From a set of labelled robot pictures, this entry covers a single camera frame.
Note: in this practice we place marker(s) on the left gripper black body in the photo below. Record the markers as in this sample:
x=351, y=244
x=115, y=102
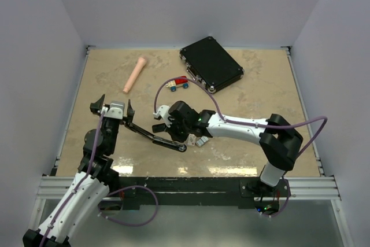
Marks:
x=111, y=128

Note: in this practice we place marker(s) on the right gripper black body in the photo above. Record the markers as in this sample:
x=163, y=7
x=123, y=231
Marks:
x=180, y=131

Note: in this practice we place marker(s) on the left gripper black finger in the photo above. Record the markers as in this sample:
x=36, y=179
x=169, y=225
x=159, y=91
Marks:
x=129, y=113
x=99, y=107

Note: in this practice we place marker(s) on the white staple box sleeve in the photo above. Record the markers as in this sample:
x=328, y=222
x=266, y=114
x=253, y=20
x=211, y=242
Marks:
x=191, y=140

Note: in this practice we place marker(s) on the staple tray with staples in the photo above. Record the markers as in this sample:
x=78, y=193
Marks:
x=201, y=141

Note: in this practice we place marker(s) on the black stapler base plate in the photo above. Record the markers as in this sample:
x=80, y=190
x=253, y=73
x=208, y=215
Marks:
x=159, y=128

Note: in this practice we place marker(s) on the black stapler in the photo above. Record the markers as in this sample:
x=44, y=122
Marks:
x=156, y=139

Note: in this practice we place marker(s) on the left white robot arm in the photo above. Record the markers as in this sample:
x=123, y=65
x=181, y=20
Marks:
x=93, y=180

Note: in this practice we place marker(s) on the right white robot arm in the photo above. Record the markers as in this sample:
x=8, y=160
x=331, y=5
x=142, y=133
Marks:
x=280, y=146

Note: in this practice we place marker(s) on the red white toy car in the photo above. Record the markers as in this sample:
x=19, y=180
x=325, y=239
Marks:
x=181, y=81

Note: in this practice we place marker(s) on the pink plastic flashlight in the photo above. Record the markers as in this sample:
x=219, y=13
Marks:
x=141, y=62

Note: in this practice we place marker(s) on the black metal-edged briefcase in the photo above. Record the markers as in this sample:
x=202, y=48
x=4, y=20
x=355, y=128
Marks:
x=210, y=64

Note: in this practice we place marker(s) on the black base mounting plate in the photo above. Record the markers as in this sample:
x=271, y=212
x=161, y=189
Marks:
x=244, y=193

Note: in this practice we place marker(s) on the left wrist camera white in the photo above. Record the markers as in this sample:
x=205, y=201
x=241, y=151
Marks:
x=115, y=110

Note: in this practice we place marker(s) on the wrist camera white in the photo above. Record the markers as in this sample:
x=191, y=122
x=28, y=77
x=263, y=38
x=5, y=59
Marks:
x=161, y=112
x=115, y=110

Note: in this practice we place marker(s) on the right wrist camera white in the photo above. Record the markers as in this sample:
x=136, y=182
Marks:
x=161, y=112

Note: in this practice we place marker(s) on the aluminium frame rail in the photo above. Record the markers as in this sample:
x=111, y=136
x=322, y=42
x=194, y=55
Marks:
x=314, y=188

